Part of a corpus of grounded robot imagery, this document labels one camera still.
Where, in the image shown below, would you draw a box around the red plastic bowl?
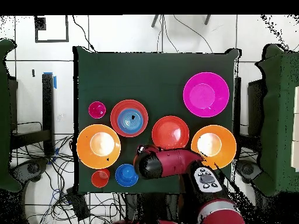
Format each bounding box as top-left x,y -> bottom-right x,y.
110,99 -> 150,138
151,115 -> 190,151

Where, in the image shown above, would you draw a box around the dark blue plastic bowl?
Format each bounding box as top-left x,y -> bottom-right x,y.
114,163 -> 139,188

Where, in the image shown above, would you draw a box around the orange plastic cup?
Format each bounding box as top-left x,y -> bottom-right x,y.
91,168 -> 111,188

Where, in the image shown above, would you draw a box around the large orange plastic bowl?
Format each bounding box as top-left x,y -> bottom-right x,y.
76,124 -> 121,170
190,124 -> 237,170

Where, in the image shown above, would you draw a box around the crimson plastic cup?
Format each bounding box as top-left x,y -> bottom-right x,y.
88,100 -> 107,120

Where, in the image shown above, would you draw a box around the dark green tablecloth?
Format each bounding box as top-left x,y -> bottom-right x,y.
72,45 -> 241,195

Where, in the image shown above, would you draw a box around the large pink plastic bowl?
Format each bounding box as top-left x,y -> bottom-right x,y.
182,71 -> 230,118

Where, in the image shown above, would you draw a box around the black power strip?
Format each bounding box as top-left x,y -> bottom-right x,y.
65,186 -> 91,222

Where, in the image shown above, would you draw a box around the black chair base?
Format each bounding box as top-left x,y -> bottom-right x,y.
11,158 -> 48,185
235,159 -> 262,184

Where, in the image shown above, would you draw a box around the green cloth side table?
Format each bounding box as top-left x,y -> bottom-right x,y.
255,43 -> 299,197
0,38 -> 23,193

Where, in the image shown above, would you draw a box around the tangle of floor cables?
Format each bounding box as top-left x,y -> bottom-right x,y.
11,135 -> 127,224

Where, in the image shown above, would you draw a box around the black metal frame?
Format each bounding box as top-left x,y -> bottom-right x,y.
9,72 -> 57,157

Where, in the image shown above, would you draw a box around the camera tripod legs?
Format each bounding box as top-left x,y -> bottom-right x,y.
151,15 -> 211,28

